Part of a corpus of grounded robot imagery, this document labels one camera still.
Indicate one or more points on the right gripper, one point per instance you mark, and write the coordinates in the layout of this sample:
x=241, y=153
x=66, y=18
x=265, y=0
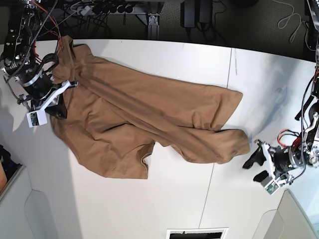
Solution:
x=40, y=88

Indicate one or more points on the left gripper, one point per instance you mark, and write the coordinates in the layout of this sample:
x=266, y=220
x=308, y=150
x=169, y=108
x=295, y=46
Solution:
x=285, y=165

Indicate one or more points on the brown t-shirt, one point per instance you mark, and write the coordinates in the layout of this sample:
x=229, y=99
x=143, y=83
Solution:
x=117, y=114

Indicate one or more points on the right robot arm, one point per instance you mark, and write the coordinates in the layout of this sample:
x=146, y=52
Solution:
x=20, y=61

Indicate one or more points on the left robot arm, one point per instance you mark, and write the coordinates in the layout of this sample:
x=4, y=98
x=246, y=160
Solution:
x=309, y=119

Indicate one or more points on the grey bin right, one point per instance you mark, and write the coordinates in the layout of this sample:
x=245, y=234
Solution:
x=287, y=221

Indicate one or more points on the grey bin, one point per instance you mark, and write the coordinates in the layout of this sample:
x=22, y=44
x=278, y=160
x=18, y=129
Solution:
x=25, y=213
x=287, y=221

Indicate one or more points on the white framed floor vent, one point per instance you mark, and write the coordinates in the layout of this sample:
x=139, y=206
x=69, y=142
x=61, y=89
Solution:
x=216, y=233

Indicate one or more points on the grey bin left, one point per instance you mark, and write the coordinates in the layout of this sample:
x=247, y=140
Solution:
x=25, y=213

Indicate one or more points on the aluminium table leg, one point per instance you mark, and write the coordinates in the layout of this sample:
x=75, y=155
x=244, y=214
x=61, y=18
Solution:
x=153, y=27

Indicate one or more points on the black power adapter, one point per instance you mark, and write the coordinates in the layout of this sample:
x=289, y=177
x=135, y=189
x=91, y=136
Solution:
x=187, y=14

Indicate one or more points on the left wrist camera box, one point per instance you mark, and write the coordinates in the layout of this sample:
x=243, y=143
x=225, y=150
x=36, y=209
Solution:
x=270, y=185

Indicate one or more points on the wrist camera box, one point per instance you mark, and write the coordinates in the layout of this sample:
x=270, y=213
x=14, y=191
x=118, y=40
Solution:
x=270, y=185
x=36, y=118

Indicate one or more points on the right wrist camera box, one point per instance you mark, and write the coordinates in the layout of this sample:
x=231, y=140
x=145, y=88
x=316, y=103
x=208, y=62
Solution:
x=36, y=118

